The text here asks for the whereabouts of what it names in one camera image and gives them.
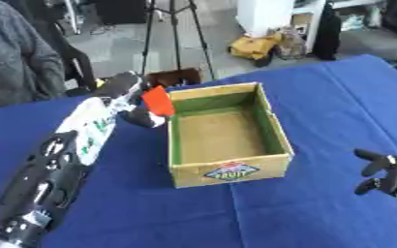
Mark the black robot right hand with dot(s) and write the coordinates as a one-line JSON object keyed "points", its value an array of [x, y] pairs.
{"points": [[391, 177]]}

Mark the black tripod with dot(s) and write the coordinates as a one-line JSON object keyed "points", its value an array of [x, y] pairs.
{"points": [[176, 35]]}

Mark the white cabinet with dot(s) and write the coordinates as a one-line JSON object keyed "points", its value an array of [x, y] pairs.
{"points": [[264, 16]]}

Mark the red block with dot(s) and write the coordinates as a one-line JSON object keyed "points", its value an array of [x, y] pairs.
{"points": [[159, 100]]}

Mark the tan cardboard box green inside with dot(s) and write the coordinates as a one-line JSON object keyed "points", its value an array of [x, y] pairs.
{"points": [[227, 135]]}

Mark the person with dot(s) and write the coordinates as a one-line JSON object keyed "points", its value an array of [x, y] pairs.
{"points": [[18, 55]]}

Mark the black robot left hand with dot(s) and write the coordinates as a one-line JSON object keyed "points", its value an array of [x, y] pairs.
{"points": [[129, 97]]}

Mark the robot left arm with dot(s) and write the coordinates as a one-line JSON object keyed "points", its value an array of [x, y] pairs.
{"points": [[66, 151]]}

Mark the brown cardboard box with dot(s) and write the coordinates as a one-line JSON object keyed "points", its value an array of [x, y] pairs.
{"points": [[173, 77]]}

